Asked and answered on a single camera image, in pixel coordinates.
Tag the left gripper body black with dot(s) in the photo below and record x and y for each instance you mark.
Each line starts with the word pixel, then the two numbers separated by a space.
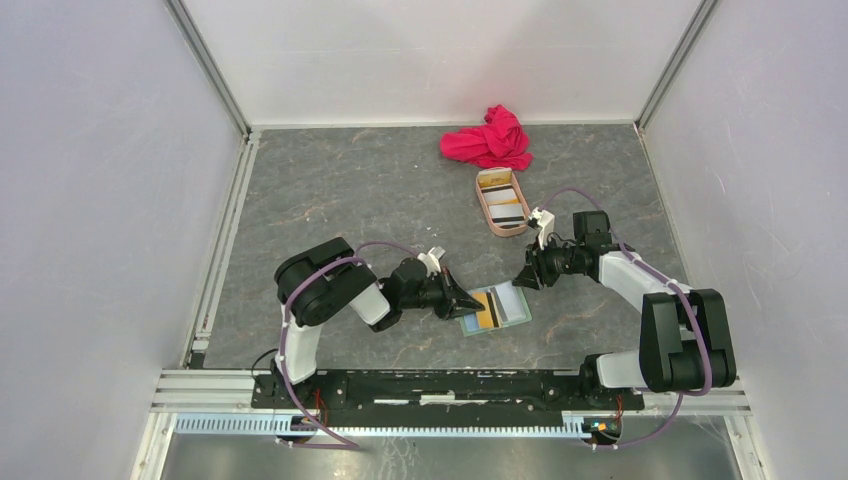
pixel 432 294

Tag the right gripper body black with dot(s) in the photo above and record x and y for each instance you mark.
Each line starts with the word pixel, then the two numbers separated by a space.
pixel 555 260

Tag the yellow credit card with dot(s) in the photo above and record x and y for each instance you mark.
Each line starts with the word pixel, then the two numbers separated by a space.
pixel 486 320

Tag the white striped credit card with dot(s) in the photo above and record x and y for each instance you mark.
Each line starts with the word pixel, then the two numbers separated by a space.
pixel 511 304

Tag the green card holder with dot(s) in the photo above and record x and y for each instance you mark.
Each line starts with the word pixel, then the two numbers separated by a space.
pixel 505 306

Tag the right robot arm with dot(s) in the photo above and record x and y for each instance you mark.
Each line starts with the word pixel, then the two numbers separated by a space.
pixel 685 344

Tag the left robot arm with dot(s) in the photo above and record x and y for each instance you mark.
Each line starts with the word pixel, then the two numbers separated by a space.
pixel 315 285

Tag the printed card in tray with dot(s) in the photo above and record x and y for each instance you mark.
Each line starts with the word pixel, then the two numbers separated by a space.
pixel 500 196

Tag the pink oval tray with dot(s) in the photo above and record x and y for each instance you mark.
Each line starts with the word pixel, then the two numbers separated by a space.
pixel 504 233

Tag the red cloth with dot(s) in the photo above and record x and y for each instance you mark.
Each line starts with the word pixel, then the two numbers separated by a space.
pixel 500 141

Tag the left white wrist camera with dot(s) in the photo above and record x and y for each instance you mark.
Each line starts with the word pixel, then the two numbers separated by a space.
pixel 431 260

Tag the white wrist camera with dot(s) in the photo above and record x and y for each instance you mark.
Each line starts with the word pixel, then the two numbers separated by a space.
pixel 431 260
pixel 543 223

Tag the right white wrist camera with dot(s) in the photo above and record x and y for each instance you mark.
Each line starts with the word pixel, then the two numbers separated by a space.
pixel 543 223

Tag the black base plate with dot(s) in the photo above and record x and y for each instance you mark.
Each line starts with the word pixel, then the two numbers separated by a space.
pixel 443 398

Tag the white slotted cable duct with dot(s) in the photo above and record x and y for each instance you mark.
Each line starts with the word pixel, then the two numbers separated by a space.
pixel 288 425

